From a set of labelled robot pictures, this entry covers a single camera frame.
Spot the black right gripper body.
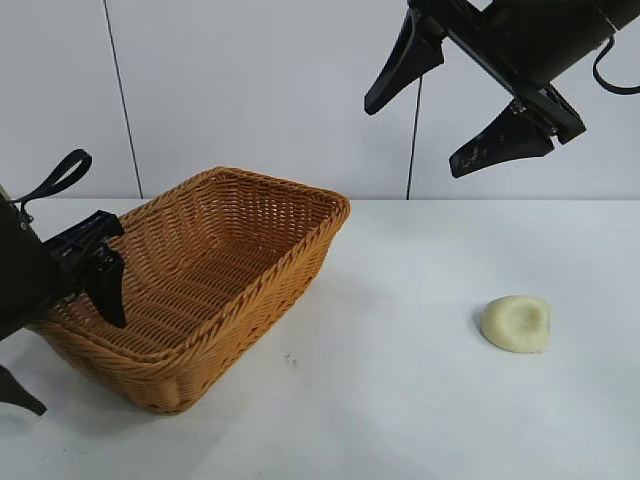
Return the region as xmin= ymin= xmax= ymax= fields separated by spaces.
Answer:
xmin=407 ymin=0 xmax=621 ymax=147

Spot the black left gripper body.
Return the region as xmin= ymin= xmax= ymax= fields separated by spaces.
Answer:
xmin=0 ymin=198 xmax=126 ymax=342

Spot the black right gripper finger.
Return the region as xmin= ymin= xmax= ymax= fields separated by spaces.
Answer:
xmin=448 ymin=102 xmax=556 ymax=180
xmin=363 ymin=9 xmax=446 ymax=118

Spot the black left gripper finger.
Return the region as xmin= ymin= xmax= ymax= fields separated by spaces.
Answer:
xmin=82 ymin=243 xmax=128 ymax=330
xmin=0 ymin=363 xmax=48 ymax=418

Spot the brown woven wicker basket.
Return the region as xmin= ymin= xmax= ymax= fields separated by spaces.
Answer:
xmin=27 ymin=166 xmax=352 ymax=415

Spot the pale yellow egg yolk pastry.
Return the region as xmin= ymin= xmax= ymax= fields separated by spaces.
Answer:
xmin=480 ymin=294 xmax=552 ymax=355

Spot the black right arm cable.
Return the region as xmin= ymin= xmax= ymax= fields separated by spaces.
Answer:
xmin=592 ymin=37 xmax=640 ymax=96

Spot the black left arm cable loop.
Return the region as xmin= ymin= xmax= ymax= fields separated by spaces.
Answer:
xmin=8 ymin=148 xmax=94 ymax=207

